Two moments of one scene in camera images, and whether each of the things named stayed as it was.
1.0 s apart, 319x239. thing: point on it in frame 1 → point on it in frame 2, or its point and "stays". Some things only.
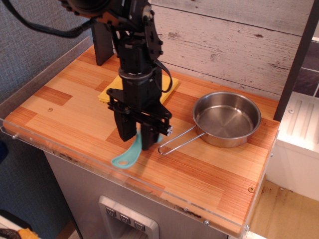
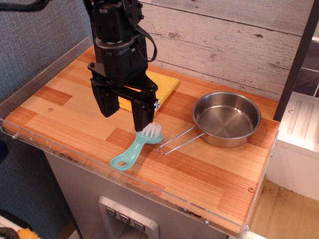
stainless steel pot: (224, 119) stays
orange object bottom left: (26, 233) stays
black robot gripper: (141, 95) → (121, 63)
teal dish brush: (129, 159) stays
